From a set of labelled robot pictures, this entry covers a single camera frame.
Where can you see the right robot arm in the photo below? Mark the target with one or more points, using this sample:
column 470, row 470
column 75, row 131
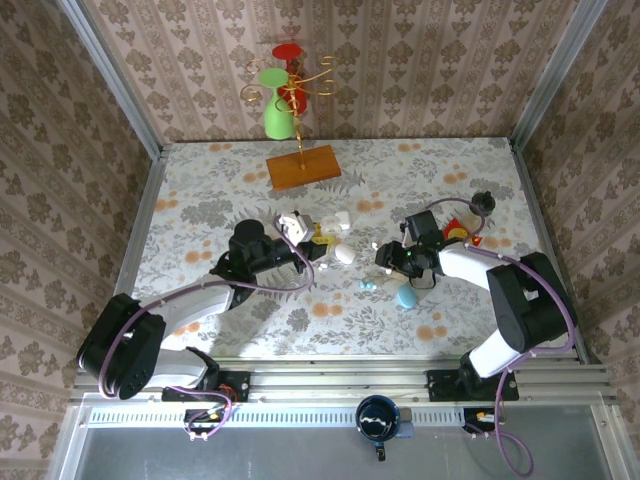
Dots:
column 530, row 310

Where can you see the aluminium frame post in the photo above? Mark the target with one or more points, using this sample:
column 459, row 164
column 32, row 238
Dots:
column 560, row 75
column 107, row 75

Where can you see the light blue earbud case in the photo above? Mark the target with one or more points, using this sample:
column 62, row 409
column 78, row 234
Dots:
column 404, row 299

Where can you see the aluminium table side rail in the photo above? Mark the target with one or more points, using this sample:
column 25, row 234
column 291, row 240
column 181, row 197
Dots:
column 535, row 200
column 141, row 215

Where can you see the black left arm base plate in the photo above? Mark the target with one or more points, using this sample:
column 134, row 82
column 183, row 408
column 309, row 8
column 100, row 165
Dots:
column 235, row 385

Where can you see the white square earbud case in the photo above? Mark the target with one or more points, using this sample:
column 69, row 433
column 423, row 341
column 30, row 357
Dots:
column 330, row 226

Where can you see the green plastic wine glass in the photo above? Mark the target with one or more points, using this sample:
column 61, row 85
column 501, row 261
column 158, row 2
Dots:
column 277, row 120

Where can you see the dark blue mug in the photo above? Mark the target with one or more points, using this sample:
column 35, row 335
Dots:
column 377, row 420

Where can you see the red plastic wine glass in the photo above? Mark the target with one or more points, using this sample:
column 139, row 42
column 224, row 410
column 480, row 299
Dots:
column 287, row 51

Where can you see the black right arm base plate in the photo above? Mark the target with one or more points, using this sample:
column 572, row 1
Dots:
column 442, row 385

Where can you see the white oval earbud case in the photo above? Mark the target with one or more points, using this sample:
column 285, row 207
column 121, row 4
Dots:
column 345, row 254

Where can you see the small black cup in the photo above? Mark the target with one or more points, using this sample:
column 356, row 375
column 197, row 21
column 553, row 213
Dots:
column 482, row 201

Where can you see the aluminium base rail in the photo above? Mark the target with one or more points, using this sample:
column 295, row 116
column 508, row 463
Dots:
column 340, row 380

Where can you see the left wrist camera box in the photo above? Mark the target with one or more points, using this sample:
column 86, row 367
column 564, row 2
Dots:
column 292, row 227

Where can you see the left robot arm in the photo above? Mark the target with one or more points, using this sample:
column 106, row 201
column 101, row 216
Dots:
column 195, row 310

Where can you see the small grey box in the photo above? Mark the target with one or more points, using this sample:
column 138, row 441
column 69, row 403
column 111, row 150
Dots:
column 407, row 425

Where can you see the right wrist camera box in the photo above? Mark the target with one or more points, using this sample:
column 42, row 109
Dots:
column 404, row 235

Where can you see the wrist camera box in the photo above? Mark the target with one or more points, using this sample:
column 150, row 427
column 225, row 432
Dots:
column 292, row 227
column 404, row 235

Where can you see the red snack packet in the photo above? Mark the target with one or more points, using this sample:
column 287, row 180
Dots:
column 456, row 232

